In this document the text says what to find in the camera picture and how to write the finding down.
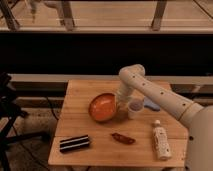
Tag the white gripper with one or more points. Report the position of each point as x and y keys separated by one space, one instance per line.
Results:
x=123 y=95

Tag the orange ceramic bowl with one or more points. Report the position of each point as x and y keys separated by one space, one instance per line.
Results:
x=103 y=107

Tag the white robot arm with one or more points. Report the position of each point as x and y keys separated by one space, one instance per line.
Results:
x=197 y=119

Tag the white paper cup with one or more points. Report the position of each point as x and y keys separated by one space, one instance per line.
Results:
x=134 y=108

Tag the blue cloth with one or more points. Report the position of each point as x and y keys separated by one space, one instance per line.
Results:
x=151 y=105

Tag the wooden table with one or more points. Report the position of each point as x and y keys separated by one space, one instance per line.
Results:
x=104 y=149

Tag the white plastic bottle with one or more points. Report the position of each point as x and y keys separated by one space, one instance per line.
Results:
x=161 y=141

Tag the black white striped box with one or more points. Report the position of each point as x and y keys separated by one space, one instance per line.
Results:
x=75 y=143

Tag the black chair base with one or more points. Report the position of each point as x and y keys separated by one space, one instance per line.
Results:
x=11 y=111

